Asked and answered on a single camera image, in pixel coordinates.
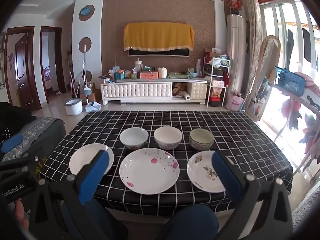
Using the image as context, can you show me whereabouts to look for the round brown wall ornament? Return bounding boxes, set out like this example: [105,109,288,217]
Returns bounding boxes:
[79,37,92,53]

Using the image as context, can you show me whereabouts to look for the black checked tablecloth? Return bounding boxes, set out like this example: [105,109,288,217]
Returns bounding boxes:
[40,110,293,217]

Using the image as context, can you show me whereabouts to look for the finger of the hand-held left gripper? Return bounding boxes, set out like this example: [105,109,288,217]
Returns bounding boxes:
[0,133,23,155]
[0,152,44,178]

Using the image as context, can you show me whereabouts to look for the drying rack with clothes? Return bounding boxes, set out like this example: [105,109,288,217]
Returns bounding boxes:
[267,79,320,170]

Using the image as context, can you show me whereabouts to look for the round blue wall clock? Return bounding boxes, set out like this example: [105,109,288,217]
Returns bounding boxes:
[79,4,95,21]

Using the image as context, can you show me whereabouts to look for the dark cloth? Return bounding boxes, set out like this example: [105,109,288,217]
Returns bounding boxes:
[0,102,37,140]

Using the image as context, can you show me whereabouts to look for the standing air conditioner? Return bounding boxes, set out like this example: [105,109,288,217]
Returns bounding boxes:
[227,14,247,105]

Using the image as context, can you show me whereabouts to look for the dark wooden door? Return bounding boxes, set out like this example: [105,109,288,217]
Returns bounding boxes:
[5,26,42,110]

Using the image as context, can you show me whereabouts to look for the white mop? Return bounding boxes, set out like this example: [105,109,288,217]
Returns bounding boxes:
[77,45,92,105]

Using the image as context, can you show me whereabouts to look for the plain white plate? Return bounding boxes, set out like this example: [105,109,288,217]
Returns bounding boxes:
[69,143,114,177]

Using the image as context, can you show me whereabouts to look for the blue plastic basket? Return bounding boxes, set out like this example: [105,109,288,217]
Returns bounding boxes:
[274,66,307,97]

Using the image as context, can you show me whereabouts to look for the person's leg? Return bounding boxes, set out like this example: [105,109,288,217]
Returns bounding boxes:
[162,204,227,240]

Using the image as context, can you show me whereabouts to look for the cardboard box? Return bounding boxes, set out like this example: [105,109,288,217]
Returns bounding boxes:
[87,82,102,103]

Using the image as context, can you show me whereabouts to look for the white plate with cartoon print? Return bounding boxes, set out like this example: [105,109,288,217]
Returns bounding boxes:
[187,151,234,193]

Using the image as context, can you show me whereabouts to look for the white bowl with red base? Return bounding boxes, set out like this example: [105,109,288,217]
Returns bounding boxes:
[119,127,149,149]

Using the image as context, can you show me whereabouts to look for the yellow cloth television cover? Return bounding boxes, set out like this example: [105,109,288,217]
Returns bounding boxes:
[123,22,195,52]

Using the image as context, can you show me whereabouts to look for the wooden framed floor mirror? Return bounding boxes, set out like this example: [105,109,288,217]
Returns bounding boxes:
[246,35,280,122]

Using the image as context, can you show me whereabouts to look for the grey textured seat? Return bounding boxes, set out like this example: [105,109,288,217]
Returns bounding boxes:
[291,185,320,240]

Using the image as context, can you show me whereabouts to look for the person's left hand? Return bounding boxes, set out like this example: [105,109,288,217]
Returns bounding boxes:
[11,198,30,233]

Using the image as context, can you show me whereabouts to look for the vase of red flowers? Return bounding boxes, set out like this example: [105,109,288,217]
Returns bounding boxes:
[226,0,244,15]

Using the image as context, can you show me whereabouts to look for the patterned curtain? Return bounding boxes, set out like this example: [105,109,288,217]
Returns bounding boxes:
[241,0,262,110]

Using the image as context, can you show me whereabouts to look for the white dustpan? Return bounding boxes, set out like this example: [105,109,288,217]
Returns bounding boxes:
[85,101,102,112]

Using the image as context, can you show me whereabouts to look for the white tufted television cabinet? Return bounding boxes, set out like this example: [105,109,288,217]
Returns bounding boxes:
[100,78,208,106]

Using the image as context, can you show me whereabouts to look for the flower patterned bowl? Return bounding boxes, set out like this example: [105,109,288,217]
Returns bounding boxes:
[189,128,215,151]

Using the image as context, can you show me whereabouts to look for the white plate with pink flowers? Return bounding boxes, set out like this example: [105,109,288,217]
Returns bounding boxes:
[119,148,180,195]

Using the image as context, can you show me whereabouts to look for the grey patterned sofa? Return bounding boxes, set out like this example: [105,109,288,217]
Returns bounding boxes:
[0,116,66,163]

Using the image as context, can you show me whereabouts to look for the pink bag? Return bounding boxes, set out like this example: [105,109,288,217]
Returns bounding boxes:
[226,93,245,112]

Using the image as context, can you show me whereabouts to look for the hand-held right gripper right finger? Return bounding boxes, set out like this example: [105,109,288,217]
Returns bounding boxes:
[212,151,294,240]

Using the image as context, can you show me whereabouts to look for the white mop bucket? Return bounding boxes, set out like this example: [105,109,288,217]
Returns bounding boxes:
[62,98,83,116]

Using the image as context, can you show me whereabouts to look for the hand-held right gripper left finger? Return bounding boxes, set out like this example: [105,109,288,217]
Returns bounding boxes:
[30,150,130,240]

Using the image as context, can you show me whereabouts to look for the white shelf rack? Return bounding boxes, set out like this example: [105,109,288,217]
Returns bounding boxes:
[203,54,231,107]

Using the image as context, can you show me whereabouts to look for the cream white bowl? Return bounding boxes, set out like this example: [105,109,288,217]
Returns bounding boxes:
[153,126,183,150]

